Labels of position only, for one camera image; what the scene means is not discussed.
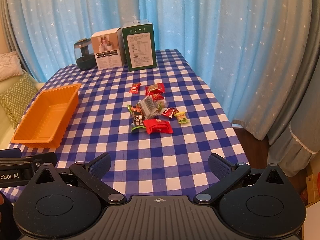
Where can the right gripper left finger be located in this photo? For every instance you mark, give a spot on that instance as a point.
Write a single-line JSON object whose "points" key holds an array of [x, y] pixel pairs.
{"points": [[90, 174]]}

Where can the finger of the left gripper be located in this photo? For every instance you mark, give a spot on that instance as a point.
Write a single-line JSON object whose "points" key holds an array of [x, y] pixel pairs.
{"points": [[38, 159], [11, 153]]}

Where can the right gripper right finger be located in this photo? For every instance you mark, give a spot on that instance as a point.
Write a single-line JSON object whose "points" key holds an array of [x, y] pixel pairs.
{"points": [[229, 176]]}

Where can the yellow green candy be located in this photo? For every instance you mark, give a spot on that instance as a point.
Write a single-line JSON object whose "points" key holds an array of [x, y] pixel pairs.
{"points": [[181, 117]]}

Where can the dark green nut bar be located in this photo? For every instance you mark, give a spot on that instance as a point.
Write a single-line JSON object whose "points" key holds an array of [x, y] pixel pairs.
{"points": [[137, 124]]}

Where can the red pillow snack packet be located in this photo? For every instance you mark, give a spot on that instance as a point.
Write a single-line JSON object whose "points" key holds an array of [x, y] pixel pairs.
{"points": [[157, 126]]}

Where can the dark red candy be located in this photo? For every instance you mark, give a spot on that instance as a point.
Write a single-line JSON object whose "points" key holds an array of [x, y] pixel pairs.
{"points": [[170, 112]]}

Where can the clear grey snack packet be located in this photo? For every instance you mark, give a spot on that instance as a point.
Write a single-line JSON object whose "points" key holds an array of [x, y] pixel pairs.
{"points": [[149, 108]]}

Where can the clear brown cake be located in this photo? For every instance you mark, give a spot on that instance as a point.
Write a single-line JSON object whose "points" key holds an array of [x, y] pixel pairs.
{"points": [[161, 104]]}

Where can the small red white candy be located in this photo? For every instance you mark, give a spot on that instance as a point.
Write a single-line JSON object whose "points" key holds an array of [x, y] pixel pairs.
{"points": [[157, 96]]}

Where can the large red gold snack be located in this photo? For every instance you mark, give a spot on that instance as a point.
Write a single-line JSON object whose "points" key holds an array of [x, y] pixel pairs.
{"points": [[157, 88]]}

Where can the person left hand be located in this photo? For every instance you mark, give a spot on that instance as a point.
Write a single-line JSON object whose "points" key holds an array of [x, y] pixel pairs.
{"points": [[1, 205]]}

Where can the cream sofa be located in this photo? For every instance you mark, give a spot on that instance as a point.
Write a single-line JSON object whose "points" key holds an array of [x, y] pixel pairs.
{"points": [[7, 130]]}

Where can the orange plastic tray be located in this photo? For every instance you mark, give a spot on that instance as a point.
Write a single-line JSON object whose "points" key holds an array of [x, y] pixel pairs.
{"points": [[46, 120]]}

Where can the green zigzag cushion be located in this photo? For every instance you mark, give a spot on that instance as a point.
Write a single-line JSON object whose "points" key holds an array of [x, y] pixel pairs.
{"points": [[15, 99]]}

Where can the grey curtain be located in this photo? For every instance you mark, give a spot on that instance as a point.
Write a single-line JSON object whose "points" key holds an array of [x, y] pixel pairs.
{"points": [[295, 145]]}

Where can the blue checkered tablecloth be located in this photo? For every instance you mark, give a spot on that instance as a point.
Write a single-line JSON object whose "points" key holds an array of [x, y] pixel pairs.
{"points": [[142, 163]]}

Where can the white pink cushion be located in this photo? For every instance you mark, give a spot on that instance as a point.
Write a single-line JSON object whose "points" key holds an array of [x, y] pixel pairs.
{"points": [[10, 65]]}

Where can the dark glass humidifier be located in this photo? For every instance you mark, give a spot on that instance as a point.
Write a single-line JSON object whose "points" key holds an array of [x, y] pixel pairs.
{"points": [[84, 54]]}

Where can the white humidifier box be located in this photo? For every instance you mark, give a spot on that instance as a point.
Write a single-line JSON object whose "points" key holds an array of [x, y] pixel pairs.
{"points": [[108, 48]]}

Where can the blue star curtain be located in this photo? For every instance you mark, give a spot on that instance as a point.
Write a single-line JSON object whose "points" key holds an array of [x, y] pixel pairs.
{"points": [[248, 51]]}

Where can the green carton box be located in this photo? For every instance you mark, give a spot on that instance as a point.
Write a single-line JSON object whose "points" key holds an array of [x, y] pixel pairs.
{"points": [[139, 45]]}

